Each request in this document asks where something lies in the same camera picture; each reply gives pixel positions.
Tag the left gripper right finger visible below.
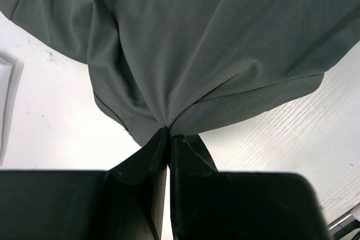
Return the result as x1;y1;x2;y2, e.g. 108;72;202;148
169;135;329;239

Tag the grey green t shirt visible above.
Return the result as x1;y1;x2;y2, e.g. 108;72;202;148
1;0;359;146

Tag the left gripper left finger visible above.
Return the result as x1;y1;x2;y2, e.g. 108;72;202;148
1;128;169;239

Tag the white t shirt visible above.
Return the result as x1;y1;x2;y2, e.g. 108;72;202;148
0;57;12;150

